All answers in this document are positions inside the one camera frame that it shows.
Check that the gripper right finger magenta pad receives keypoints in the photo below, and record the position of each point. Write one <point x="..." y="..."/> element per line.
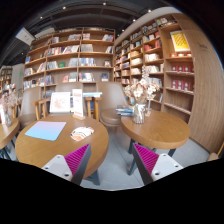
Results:
<point x="153" y="166"/>

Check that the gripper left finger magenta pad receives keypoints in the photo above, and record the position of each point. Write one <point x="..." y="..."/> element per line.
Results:
<point x="72" y="166"/>

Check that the round wooden table right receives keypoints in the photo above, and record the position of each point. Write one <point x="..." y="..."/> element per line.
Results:
<point x="160" y="130"/>

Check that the round wooden table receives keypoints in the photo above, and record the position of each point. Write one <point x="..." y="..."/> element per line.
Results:
<point x="38" y="152"/>
<point x="160" y="130"/>

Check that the round wooden table left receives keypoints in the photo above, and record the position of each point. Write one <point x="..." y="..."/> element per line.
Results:
<point x="38" y="152"/>

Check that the stack of books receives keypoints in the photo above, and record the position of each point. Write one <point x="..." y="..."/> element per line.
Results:
<point x="124" y="110"/>

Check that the white framed picture card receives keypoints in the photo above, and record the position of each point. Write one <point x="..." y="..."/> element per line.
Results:
<point x="60" y="102"/>

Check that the wooden chair behind table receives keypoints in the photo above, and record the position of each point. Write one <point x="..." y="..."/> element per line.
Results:
<point x="93" y="99"/>

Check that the white sign stand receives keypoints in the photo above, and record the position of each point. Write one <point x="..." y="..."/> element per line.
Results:
<point x="78" y="103"/>

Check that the glass vase dried flowers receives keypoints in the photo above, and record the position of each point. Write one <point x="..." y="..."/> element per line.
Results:
<point x="142" y="91"/>

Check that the beige upholstered chair centre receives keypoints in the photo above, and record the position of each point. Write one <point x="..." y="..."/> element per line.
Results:
<point x="112" y="96"/>

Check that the beige upholstered chair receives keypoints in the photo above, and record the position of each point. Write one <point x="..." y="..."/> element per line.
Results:
<point x="112" y="96"/>
<point x="28" y="110"/>

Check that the wooden table far left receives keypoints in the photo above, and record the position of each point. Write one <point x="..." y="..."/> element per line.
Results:
<point x="6" y="135"/>

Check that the beige upholstered chair left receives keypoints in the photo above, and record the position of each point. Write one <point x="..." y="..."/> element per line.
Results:
<point x="28" y="110"/>

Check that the flower vase far left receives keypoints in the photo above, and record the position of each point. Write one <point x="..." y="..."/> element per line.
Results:
<point x="9" y="99"/>

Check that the yellow framed poster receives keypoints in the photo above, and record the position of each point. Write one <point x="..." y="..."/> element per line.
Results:
<point x="179" y="41"/>

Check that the wooden bookshelf back wall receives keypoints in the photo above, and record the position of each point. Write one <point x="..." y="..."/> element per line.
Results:
<point x="67" y="56"/>

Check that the wooden bookshelf wall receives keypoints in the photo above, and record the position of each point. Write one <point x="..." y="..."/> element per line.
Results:
<point x="67" y="56"/>
<point x="191" y="82"/>

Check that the wooden bookshelf right wall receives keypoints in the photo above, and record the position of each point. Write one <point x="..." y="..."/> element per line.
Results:
<point x="191" y="82"/>

